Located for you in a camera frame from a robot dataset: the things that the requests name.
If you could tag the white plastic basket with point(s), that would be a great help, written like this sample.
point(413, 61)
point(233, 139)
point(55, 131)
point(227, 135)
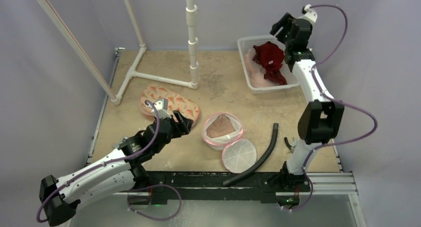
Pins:
point(246, 43)

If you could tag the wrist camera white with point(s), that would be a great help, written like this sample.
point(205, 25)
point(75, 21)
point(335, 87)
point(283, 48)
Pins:
point(309, 14)
point(160, 108)

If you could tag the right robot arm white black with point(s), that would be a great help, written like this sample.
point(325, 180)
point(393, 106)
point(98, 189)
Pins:
point(320, 120)

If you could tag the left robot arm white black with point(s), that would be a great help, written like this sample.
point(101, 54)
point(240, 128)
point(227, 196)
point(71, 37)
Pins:
point(119, 171)

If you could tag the white pvc pipe rack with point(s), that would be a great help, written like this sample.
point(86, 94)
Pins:
point(191, 20)

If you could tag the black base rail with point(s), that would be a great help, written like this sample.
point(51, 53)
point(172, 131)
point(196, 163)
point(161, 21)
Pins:
point(265, 187)

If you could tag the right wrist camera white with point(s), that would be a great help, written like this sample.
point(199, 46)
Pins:
point(309, 14)

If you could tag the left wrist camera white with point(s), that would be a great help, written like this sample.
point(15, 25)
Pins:
point(160, 108)

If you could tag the pink bra in basket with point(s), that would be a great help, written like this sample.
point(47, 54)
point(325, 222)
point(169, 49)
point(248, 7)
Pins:
point(256, 72)

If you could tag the dark red bra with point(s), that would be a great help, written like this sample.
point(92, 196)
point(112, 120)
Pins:
point(269, 56)
point(275, 77)

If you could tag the floral mesh laundry bag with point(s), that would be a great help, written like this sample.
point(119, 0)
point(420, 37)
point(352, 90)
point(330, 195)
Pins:
point(154, 92)

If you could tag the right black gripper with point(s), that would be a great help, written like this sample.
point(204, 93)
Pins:
point(285, 29)

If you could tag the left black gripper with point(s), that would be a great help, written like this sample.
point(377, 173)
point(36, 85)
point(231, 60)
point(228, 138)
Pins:
point(182, 126)

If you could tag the white mesh laundry bag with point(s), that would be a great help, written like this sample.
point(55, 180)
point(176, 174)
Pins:
point(237, 153)

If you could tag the beige tan bra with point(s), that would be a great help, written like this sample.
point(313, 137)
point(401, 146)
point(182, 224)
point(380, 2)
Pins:
point(221, 126)

